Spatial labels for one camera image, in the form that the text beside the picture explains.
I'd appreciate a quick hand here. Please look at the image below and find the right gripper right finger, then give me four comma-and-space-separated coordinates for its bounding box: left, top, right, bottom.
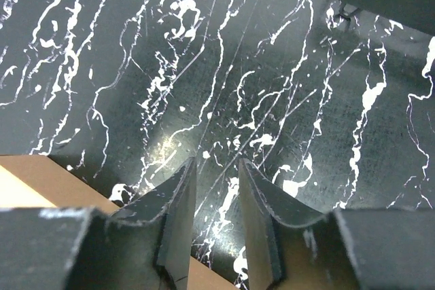
239, 159, 434, 289

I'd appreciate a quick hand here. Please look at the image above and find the brown cardboard box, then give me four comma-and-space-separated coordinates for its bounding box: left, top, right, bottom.
0, 153, 239, 290

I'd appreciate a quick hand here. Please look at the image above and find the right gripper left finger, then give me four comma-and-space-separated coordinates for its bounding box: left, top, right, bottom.
0, 156, 198, 290

